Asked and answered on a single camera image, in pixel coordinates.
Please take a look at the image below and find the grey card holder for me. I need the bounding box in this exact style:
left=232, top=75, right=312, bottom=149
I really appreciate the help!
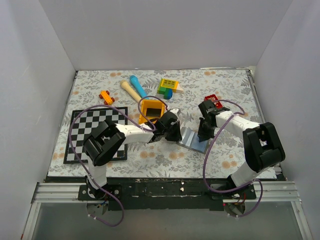
left=176, top=127, right=209, bottom=154

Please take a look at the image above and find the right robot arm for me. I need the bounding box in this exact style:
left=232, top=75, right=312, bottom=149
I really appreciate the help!
left=197, top=100, right=286, bottom=199

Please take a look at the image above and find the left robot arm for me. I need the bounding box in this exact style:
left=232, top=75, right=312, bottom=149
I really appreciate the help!
left=83, top=108, right=182, bottom=200

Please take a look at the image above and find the black card in bin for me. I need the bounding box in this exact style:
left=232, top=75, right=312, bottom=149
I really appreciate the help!
left=145, top=107, right=162, bottom=119

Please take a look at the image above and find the red owl block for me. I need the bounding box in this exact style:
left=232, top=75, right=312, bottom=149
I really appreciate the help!
left=204, top=94, right=223, bottom=109

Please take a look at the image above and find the yellow toy bin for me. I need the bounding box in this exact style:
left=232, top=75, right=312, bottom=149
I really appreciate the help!
left=138, top=99, right=166, bottom=124

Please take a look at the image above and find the colourful block house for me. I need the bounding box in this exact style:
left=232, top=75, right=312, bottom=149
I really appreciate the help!
left=157, top=78, right=184, bottom=100

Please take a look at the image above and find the cream wooden pin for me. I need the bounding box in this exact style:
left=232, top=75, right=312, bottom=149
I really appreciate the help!
left=120, top=80, right=142, bottom=103

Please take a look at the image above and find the orange toy car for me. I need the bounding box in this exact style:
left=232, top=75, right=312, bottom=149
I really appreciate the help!
left=98, top=90, right=115, bottom=105

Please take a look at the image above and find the black white chessboard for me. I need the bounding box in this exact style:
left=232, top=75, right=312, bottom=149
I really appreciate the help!
left=63, top=107, right=128, bottom=164

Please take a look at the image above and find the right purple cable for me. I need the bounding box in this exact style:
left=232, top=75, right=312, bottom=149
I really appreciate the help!
left=202, top=99, right=264, bottom=218

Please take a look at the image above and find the purple cable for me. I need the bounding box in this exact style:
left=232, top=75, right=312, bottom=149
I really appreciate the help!
left=202, top=99, right=264, bottom=218
left=68, top=96, right=171, bottom=227

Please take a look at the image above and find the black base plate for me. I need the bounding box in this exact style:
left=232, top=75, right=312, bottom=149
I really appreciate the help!
left=43, top=176, right=286, bottom=212

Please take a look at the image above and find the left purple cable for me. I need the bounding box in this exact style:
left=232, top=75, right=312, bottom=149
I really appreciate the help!
left=68, top=96, right=171, bottom=227

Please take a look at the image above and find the aluminium frame rail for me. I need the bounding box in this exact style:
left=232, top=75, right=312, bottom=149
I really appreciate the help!
left=22, top=181, right=313, bottom=240

